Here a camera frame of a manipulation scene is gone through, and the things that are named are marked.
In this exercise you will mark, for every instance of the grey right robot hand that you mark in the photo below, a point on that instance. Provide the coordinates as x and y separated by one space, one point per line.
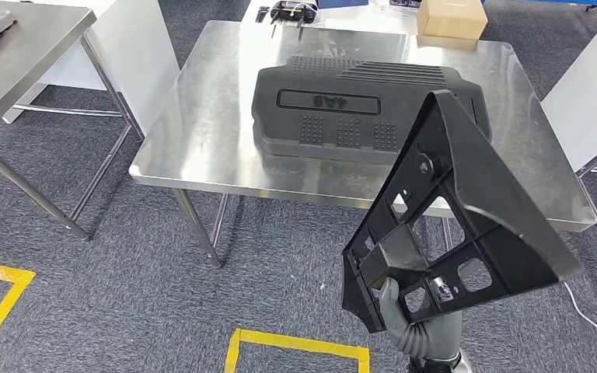
435 337

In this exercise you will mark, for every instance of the black plastic plate bracket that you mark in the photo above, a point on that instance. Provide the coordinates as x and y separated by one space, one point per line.
489 195

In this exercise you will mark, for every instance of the stainless steel workbench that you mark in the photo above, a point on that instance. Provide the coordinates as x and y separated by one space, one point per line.
206 128

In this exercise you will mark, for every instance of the yellow floor tape square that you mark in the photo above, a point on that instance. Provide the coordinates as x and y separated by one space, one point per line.
303 344

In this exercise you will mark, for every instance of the dark grey engine cover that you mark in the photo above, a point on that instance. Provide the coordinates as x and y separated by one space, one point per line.
329 128

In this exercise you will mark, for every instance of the white panel desk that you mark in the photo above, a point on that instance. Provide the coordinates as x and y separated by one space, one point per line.
592 103
139 51

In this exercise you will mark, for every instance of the brown cardboard box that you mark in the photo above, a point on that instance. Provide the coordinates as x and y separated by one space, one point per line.
450 20

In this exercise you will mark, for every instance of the white back table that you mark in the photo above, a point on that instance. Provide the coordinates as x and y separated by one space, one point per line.
360 18

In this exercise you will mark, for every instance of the blue folder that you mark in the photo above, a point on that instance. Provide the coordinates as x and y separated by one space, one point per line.
342 3

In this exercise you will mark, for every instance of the black handheld controller device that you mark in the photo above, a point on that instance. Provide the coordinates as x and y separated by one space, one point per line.
293 11

